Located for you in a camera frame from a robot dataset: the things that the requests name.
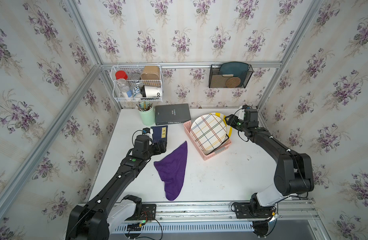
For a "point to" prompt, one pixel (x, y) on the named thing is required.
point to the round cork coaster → (233, 82)
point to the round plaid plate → (208, 131)
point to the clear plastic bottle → (123, 87)
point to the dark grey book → (169, 114)
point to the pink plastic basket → (203, 154)
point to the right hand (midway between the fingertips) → (229, 119)
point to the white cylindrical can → (151, 91)
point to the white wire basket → (137, 83)
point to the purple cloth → (172, 168)
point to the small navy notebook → (160, 132)
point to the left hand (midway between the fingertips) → (163, 144)
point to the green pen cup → (148, 117)
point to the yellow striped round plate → (228, 129)
